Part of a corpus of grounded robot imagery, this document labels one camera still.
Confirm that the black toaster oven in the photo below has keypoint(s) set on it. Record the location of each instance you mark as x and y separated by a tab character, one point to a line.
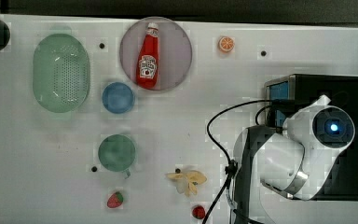
348	90

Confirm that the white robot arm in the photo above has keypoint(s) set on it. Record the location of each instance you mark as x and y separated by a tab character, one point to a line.
293	162

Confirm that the red ketchup bottle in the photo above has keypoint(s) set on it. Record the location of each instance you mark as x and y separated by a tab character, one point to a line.
148	58

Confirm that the grey round plate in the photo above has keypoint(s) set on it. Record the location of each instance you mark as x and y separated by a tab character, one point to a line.
175	51

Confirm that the blue bowl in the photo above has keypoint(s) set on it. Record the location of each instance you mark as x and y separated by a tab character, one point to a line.
118	98

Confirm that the peeled toy banana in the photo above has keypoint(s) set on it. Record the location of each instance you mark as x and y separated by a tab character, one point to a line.
187	183

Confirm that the green mug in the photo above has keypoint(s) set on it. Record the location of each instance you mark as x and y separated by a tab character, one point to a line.
117	153

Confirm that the toy orange half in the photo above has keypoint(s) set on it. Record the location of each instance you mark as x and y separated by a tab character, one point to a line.
226	44

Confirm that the small red toy fruit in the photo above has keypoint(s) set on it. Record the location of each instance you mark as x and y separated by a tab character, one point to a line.
198	212

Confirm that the toy strawberry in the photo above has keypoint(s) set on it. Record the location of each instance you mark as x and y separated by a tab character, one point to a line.
115	200

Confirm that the green oval colander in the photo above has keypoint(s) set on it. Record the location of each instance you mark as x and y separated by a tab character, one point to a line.
61	73

